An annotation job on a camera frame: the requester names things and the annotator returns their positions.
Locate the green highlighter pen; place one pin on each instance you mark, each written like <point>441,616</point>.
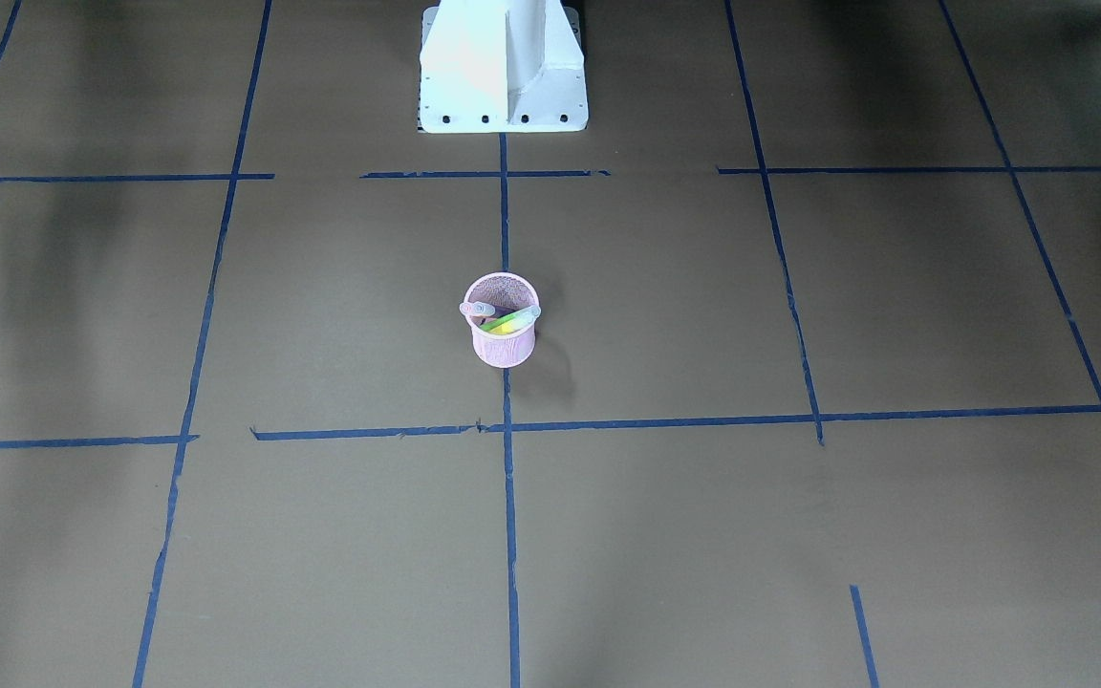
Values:
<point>532,312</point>

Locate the yellow highlighter pen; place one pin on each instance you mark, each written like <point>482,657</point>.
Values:
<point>507,326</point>

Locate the purple highlighter pen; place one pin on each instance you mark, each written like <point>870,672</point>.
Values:
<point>474,309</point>

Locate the pink mesh pen holder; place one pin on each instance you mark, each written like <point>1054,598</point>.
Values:
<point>507,292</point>

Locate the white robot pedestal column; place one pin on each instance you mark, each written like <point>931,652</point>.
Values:
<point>502,66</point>

